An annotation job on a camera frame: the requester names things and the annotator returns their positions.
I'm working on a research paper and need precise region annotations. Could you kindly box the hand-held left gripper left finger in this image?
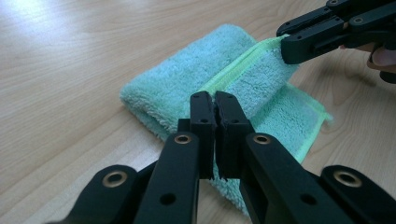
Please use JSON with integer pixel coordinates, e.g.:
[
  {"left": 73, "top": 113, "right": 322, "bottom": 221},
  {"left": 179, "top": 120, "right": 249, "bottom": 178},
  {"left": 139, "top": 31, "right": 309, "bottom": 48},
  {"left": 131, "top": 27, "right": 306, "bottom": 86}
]
[{"left": 134, "top": 91, "right": 218, "bottom": 224}]

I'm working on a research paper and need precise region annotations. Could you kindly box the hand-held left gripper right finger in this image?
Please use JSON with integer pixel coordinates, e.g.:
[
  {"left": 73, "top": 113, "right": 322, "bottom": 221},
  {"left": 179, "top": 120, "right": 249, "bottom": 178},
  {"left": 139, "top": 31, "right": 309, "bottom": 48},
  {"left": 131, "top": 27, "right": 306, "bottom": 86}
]
[{"left": 214, "top": 91, "right": 356, "bottom": 224}]

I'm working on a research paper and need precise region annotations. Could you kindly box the green microfibre towel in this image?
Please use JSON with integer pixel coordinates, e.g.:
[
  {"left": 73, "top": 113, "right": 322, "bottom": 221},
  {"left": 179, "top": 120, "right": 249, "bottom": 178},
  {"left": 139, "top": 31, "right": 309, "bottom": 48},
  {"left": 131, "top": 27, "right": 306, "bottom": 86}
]
[{"left": 120, "top": 22, "right": 334, "bottom": 216}]

